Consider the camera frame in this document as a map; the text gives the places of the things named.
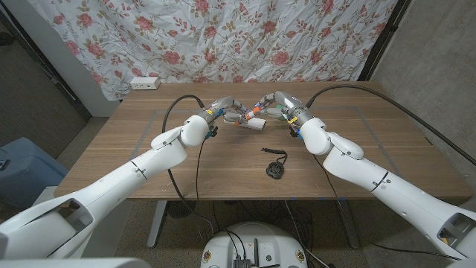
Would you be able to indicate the round black floor fan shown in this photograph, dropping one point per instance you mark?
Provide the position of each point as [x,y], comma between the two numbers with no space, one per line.
[182,210]

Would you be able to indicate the black backdrop stand pole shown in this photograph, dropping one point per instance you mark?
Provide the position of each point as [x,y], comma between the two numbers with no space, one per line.
[383,41]

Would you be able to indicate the orange glue stick cap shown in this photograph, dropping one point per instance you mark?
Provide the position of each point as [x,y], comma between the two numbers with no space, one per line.
[256,110]

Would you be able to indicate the flat white rectangular box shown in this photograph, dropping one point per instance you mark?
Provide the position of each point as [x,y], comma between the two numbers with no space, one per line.
[258,124]

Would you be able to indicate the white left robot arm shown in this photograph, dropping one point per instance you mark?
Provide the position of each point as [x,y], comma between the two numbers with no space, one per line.
[111,190]

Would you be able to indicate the white robot head rim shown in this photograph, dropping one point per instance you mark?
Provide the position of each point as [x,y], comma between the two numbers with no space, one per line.
[74,263]

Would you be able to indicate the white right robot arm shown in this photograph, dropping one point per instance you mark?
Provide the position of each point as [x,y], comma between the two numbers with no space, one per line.
[390,190]

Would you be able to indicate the glue stick with blue label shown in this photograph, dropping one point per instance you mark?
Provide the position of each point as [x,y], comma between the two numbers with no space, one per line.
[250,115]

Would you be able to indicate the blue plastic bin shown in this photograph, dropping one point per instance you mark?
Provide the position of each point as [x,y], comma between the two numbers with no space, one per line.
[26,171]

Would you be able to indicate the metal table leg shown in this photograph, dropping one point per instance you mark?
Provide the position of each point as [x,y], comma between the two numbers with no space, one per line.
[156,227]
[349,227]

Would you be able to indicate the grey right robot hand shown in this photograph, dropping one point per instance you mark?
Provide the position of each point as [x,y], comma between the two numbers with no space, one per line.
[292,104]

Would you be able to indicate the white power strip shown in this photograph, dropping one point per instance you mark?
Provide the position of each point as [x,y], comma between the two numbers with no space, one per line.
[145,83]

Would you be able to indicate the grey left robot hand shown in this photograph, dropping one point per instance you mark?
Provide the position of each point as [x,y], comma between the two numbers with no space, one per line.
[219,106]

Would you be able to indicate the white robot torso base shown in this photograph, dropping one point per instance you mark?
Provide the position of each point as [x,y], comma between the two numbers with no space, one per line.
[256,242]

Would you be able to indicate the floral rose print curtain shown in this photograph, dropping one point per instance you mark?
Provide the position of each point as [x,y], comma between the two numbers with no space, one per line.
[223,41]

